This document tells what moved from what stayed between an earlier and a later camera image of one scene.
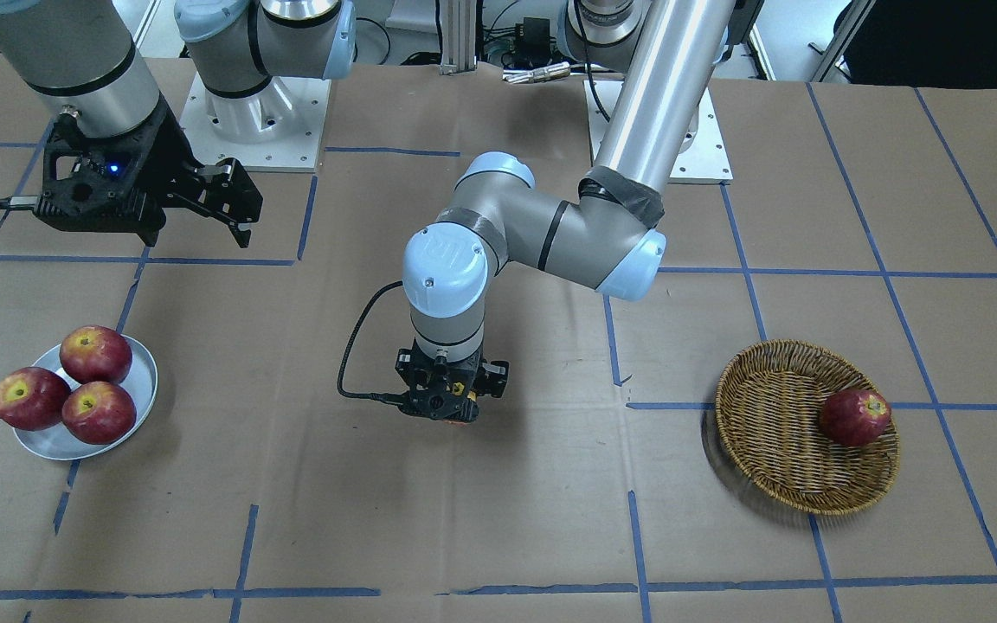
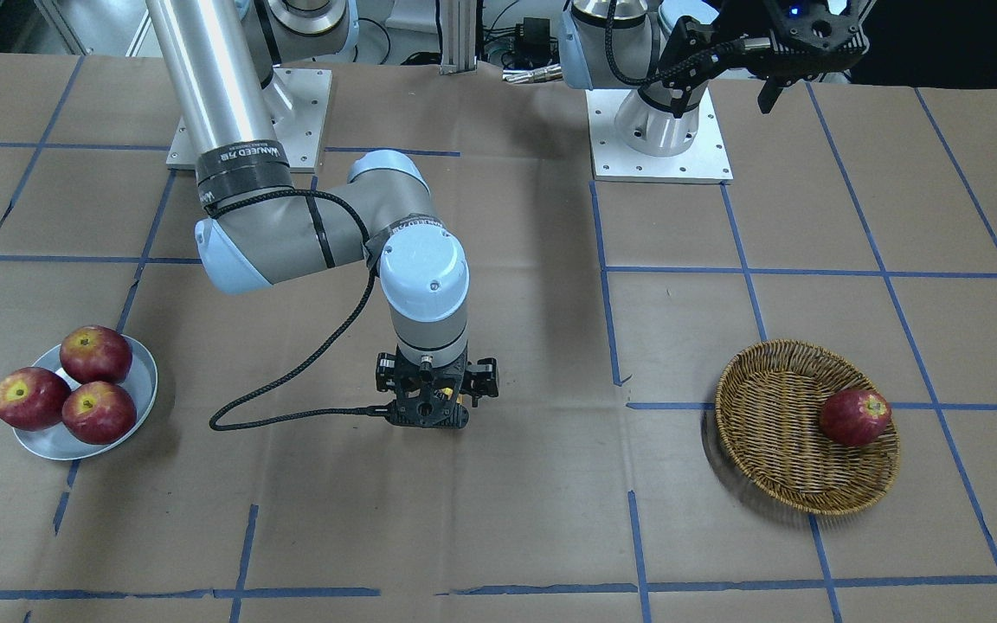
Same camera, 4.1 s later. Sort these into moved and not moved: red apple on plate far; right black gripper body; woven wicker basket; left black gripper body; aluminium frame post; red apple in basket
Moved: left black gripper body; right black gripper body
Not moved: woven wicker basket; red apple on plate far; aluminium frame post; red apple in basket
